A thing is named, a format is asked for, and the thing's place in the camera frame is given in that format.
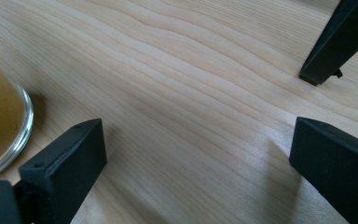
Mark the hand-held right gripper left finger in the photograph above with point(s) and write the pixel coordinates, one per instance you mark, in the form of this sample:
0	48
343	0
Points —
65	165

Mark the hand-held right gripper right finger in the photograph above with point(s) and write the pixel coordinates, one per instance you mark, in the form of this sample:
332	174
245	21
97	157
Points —
338	161

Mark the black shelf rack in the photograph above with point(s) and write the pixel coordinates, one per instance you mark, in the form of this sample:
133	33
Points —
341	37

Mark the white lid spice jar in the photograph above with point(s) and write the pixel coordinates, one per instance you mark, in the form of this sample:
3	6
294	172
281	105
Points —
0	124

